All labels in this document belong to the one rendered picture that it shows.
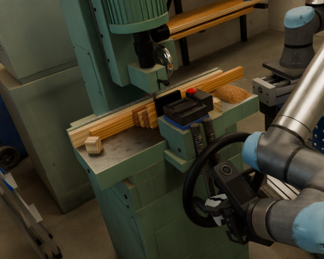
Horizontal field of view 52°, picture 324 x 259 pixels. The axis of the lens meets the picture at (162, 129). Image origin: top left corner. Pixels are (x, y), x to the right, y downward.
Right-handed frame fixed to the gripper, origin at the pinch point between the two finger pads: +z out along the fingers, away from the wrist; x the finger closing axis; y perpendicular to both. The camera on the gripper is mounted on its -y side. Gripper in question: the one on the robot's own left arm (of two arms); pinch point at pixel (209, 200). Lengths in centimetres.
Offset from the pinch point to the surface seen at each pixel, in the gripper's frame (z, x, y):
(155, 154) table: 19.4, -0.9, -13.6
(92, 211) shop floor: 145, -10, 14
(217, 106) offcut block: 17.9, 24.3, -18.7
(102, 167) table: 19.2, -16.4, -16.8
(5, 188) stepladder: 99, -46, -22
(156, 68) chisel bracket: 20.2, 11.3, -36.9
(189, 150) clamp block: 9.7, 5.1, -11.5
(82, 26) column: 35, 0, -61
